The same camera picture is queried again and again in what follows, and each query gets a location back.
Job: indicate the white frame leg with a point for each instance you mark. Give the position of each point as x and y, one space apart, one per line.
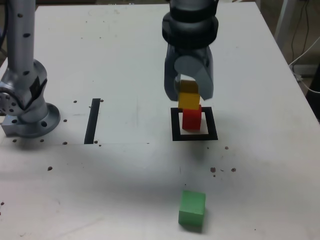
282 15

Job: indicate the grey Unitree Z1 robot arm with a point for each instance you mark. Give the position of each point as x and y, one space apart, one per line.
22 50

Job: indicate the yellow cube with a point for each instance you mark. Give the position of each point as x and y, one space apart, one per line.
188 98

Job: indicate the black tape strip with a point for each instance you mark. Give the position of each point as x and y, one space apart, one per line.
92 120

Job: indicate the green cube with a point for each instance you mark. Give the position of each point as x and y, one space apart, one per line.
192 207

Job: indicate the red cube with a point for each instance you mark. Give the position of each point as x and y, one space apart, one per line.
191 120

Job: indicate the black tape square outline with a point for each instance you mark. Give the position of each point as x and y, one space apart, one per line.
195 137

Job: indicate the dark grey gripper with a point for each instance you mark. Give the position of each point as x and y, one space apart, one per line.
192 51

